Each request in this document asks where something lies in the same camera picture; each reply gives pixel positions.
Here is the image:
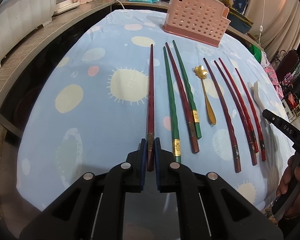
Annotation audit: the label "short red chopstick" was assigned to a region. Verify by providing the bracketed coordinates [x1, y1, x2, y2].
[235, 68, 267, 161]

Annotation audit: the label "dark red patterned chopstick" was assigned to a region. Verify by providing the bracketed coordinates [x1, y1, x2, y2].
[213, 60, 258, 166]

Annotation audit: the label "dark red chopstick silver band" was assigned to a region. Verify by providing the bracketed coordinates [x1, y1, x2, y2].
[203, 57, 242, 173]

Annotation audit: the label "green chopstick gold band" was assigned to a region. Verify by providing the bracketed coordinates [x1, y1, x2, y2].
[163, 47, 181, 163]
[172, 40, 202, 139]

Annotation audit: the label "dark red chopstick gold band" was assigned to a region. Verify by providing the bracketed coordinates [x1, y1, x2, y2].
[147, 44, 155, 172]

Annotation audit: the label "gold flower spoon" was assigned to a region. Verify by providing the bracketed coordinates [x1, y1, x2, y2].
[194, 65, 216, 125]

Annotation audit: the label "person right hand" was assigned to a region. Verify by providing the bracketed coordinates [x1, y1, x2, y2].
[275, 155, 300, 221]

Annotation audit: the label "pink floral clothing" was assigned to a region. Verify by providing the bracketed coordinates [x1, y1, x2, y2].
[262, 51, 283, 100]

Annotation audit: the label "beige curtain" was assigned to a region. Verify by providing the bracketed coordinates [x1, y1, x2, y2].
[244, 0, 300, 60]

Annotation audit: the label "stacked yellow blue bowls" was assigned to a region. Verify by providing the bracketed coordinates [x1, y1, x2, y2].
[227, 12, 254, 34]

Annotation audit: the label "blue polka dot tablecloth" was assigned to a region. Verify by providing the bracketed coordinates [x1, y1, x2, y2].
[17, 10, 294, 210]

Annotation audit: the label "pink perforated utensil holder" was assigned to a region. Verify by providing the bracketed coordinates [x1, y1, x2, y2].
[163, 0, 230, 47]

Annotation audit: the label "white dish drainer bin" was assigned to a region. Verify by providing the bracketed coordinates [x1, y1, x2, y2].
[0, 0, 56, 68]

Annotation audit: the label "white cord with switch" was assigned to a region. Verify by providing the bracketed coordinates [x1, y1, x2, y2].
[250, 0, 267, 58]

